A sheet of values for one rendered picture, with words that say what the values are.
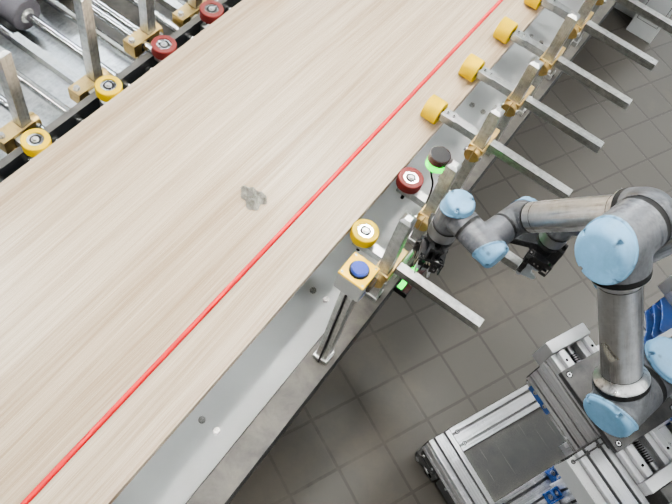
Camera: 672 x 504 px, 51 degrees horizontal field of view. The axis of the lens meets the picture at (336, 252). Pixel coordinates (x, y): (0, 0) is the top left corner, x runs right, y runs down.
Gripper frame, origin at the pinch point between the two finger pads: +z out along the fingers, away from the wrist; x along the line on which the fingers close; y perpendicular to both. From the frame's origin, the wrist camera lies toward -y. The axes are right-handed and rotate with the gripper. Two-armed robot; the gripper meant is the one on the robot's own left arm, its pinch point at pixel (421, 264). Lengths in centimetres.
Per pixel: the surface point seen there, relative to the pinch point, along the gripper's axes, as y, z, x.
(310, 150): -27.8, 2.2, -40.4
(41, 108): -25, 21, -127
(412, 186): -26.4, 1.6, -7.9
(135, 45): -49, 5, -105
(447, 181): -20.4, -12.9, -0.4
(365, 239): -3.2, 1.6, -16.9
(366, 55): -74, 2, -34
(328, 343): 27.4, 8.9, -18.1
